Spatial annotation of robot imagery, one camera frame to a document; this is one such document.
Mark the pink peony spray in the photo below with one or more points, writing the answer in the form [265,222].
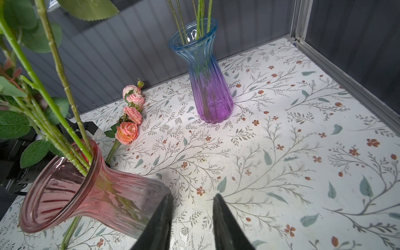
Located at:
[126,130]

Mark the pale pink rose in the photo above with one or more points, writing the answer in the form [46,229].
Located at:
[95,59]

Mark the floral patterned table mat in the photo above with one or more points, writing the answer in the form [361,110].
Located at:
[303,163]

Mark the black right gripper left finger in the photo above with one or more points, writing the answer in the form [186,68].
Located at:
[156,235]

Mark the white peony flower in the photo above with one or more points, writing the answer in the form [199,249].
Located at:
[25,103]

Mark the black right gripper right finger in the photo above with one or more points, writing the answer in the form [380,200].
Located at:
[227,232]

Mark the blue purple glass vase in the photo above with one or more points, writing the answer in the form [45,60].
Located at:
[212,97]

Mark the coral pink rose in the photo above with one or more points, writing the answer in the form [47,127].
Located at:
[203,19]

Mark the red glass vase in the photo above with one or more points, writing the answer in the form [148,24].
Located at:
[122,201]

